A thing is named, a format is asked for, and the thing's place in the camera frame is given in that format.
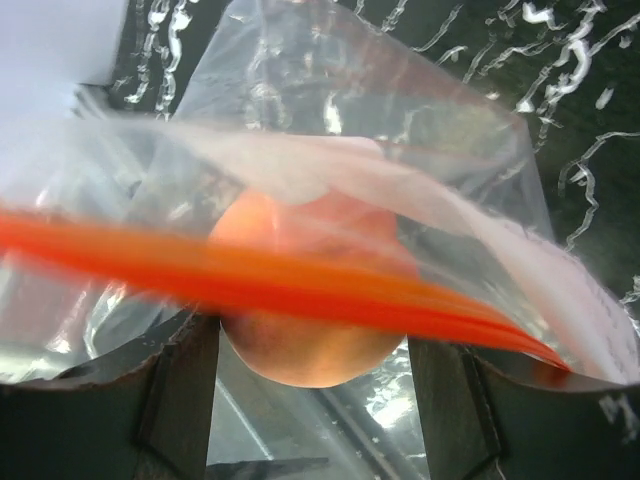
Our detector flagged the black marble pattern mat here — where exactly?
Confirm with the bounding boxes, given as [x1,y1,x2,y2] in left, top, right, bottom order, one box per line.
[346,1,639,310]

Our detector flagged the clear zip top bag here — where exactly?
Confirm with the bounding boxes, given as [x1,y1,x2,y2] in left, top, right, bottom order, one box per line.
[1,1,639,479]

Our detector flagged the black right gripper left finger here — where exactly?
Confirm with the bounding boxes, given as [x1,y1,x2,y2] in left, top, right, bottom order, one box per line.
[1,312,220,479]

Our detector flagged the orange fake peach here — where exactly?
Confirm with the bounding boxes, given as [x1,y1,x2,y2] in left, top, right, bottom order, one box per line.
[210,190,419,388]

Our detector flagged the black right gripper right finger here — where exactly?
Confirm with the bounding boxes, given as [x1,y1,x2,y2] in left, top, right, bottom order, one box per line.
[408,338,639,480]

